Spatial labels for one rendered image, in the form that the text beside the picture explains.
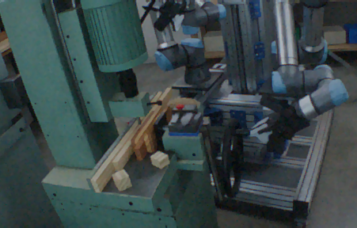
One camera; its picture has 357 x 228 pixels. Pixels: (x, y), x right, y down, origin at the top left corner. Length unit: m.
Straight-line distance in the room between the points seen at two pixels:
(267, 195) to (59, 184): 1.12
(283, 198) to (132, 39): 1.23
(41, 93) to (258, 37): 1.12
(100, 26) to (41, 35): 0.23
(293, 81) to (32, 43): 0.90
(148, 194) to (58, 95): 0.49
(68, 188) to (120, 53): 0.58
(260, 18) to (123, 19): 0.91
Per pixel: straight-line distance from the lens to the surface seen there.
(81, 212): 1.42
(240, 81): 1.87
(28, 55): 1.25
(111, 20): 1.05
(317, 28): 1.48
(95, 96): 1.20
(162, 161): 1.08
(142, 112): 1.18
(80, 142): 1.31
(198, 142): 1.10
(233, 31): 1.77
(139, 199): 1.01
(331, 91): 1.05
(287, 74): 1.14
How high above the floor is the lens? 1.55
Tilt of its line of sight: 28 degrees down
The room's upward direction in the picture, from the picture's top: 12 degrees counter-clockwise
